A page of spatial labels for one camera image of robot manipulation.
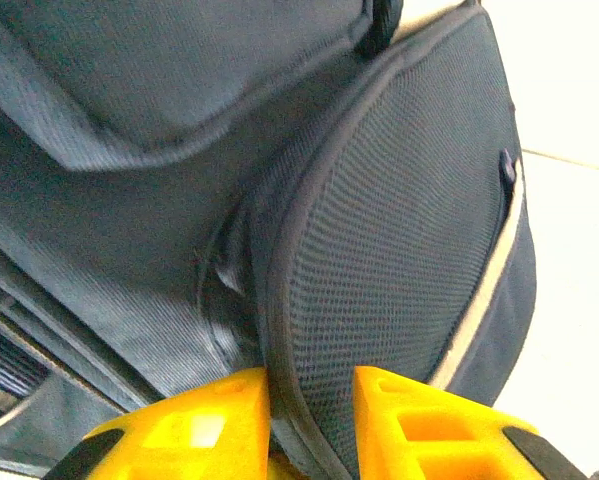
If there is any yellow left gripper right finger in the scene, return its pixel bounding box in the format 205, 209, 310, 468
352, 365, 589, 480

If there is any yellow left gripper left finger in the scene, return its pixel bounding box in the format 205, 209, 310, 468
42, 366, 272, 480

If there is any navy blue student backpack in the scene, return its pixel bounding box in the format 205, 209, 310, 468
0, 0, 539, 480

